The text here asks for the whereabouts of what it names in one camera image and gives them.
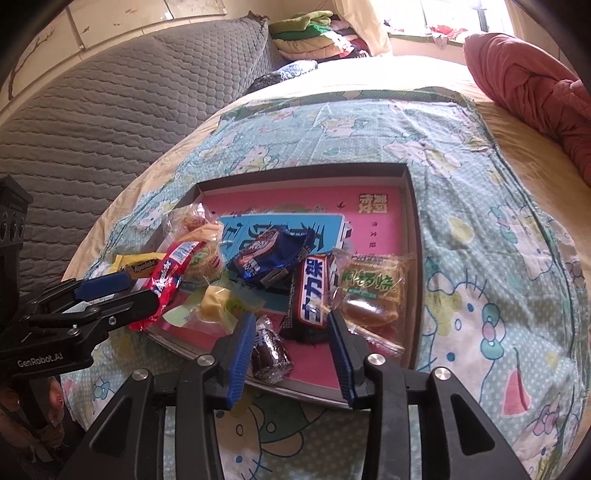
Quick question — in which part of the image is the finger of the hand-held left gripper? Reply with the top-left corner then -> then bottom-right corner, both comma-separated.
28,271 -> 131,319
23,290 -> 172,342

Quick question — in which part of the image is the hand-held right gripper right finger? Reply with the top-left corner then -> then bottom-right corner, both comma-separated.
327,308 -> 532,480

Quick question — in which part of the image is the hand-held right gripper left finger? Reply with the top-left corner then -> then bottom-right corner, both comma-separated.
58,311 -> 257,480

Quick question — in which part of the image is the dark chocolate cake packet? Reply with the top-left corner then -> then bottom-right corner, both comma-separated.
252,316 -> 295,384

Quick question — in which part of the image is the yellow candy packet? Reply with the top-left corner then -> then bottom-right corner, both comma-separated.
112,253 -> 166,280

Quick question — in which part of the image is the red snack packet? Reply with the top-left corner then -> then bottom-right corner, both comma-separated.
128,240 -> 200,332

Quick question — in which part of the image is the green wrapper cake packet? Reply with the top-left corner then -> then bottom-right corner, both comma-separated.
164,281 -> 266,337

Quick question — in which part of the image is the brown chocolate bar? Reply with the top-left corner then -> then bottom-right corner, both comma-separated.
279,254 -> 340,344

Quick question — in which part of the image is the orange cake packet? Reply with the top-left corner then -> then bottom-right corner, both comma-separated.
335,249 -> 416,356

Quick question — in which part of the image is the clear brown cake packet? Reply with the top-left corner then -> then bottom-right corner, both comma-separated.
166,203 -> 213,241

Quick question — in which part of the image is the blue cookie packet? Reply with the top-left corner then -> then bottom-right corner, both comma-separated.
226,224 -> 319,287

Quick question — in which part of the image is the person's left hand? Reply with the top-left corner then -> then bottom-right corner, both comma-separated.
0,376 -> 68,464

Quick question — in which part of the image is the grey quilted headboard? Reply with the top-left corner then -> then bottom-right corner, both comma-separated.
0,16 -> 287,287

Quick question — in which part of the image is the cartoon cat printed blanket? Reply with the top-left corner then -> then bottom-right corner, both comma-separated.
60,85 -> 583,480

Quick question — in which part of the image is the white floral headboard panel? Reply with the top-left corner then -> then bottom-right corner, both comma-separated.
0,0 -> 227,116

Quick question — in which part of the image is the dark blue patterned cloth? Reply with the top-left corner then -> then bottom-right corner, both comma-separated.
247,60 -> 319,93

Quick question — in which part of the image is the stack of folded bedding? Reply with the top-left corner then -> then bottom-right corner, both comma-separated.
269,9 -> 370,63

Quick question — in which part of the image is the cream curtain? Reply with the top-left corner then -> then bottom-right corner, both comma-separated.
332,0 -> 393,57

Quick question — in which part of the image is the pink quilt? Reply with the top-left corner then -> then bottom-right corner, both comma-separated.
463,32 -> 591,188

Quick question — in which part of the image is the pile of clothes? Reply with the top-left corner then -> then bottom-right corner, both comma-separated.
427,23 -> 472,49

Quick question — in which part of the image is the window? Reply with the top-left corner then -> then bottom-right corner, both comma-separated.
420,0 -> 513,42

